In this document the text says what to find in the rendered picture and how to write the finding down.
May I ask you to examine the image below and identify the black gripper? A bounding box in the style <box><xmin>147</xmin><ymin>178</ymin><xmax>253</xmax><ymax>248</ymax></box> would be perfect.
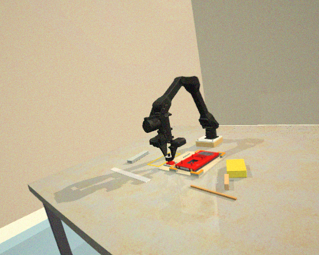
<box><xmin>157</xmin><ymin>127</ymin><xmax>186</xmax><ymax>159</ymax></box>

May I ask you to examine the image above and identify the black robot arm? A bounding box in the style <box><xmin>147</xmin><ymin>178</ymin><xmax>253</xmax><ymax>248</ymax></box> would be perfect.
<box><xmin>143</xmin><ymin>76</ymin><xmax>219</xmax><ymax>148</ymax></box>

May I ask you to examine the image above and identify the black wheel with grey hub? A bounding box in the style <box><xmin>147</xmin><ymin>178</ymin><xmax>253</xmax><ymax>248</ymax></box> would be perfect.
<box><xmin>165</xmin><ymin>156</ymin><xmax>174</xmax><ymax>161</ymax></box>

